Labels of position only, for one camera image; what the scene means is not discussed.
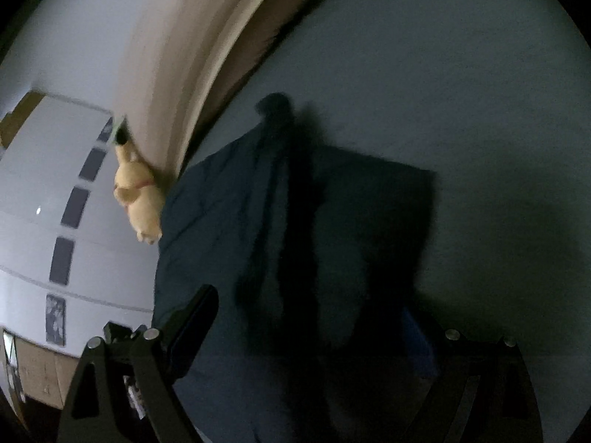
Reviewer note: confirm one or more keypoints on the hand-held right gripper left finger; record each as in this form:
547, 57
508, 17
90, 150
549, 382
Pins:
194, 327

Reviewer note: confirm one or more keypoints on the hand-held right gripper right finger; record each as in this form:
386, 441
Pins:
422, 346

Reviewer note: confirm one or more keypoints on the dark zip-up jacket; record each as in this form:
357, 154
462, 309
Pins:
221, 203

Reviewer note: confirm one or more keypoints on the yellow plush toy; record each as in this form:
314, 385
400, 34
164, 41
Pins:
143, 203

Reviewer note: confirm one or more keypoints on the bed with grey sheet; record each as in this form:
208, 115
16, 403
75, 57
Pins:
461, 78

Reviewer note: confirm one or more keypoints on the grey patterned wall panel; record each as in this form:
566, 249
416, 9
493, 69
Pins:
106, 130
55, 319

